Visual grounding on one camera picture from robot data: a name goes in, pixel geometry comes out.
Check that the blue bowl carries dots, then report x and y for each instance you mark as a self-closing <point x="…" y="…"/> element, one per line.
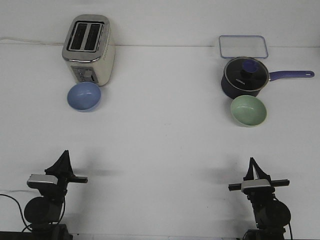
<point x="84" y="97"/>

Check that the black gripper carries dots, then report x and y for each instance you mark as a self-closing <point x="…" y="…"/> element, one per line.
<point x="263" y="191"/>
<point x="63" y="172"/>

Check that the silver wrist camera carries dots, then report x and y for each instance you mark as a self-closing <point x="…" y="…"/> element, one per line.
<point x="255" y="183"/>
<point x="37" y="181"/>

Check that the dark blue saucepan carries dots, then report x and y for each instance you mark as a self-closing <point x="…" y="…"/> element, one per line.
<point x="251" y="86"/>

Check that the clear container blue rim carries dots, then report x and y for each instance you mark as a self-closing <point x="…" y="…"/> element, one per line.
<point x="231" y="46"/>

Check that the silver cream two-slot toaster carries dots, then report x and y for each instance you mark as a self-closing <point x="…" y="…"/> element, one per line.
<point x="89" y="49"/>

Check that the green bowl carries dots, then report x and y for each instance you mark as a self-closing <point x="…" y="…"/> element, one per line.
<point x="248" y="111"/>

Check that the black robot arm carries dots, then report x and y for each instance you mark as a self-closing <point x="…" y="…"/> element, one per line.
<point x="45" y="212"/>
<point x="271" y="215"/>

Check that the glass saucepan lid blue knob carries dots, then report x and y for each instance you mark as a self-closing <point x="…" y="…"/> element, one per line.
<point x="242" y="66"/>

